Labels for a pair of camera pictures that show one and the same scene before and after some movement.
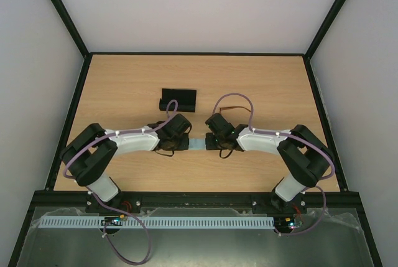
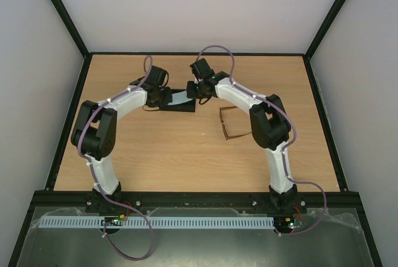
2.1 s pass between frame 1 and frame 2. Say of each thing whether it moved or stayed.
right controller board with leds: stayed
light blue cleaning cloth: moved
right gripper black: moved
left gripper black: moved
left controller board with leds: stayed
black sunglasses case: stayed
